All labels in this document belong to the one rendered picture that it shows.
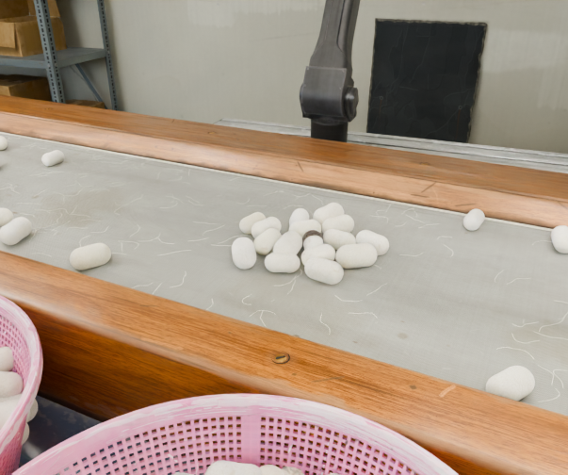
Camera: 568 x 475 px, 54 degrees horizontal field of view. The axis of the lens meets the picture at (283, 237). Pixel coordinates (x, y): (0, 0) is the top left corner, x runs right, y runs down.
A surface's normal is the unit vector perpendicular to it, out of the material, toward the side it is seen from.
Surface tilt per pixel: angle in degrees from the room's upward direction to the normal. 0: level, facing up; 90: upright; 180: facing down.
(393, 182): 45
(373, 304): 0
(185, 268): 0
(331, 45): 60
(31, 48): 91
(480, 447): 0
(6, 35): 80
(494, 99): 90
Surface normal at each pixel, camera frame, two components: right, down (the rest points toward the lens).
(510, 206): -0.30, -0.34
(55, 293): 0.00, -0.89
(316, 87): -0.31, -0.07
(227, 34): -0.36, 0.43
